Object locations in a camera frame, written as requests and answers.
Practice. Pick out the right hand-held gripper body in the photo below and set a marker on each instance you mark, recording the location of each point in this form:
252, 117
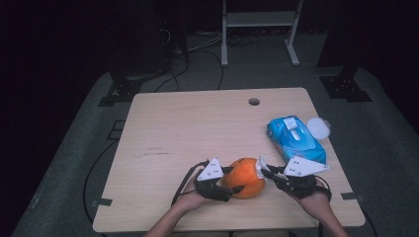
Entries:
301, 186

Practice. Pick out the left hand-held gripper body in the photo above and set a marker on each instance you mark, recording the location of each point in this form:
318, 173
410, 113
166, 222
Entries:
210, 187

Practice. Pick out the orange plush toy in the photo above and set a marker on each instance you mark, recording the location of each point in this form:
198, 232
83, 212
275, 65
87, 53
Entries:
245, 179

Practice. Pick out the white wet wipe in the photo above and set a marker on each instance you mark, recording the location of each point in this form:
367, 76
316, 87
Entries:
260, 166

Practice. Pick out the blue wet wipes pack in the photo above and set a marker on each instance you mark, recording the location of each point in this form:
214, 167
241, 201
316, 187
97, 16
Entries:
283, 144

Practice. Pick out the person's left hand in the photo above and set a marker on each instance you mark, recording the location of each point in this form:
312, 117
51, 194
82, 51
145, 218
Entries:
191, 200

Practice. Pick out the person's right hand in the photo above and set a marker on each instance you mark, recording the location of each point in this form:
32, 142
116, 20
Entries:
314, 205

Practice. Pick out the black tape strip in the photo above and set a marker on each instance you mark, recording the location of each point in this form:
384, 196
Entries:
352, 197
101, 202

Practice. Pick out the black stand base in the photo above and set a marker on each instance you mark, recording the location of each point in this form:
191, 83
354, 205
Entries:
346, 88
122, 89

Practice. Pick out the white metal stand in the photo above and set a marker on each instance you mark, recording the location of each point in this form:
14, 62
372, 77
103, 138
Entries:
260, 18

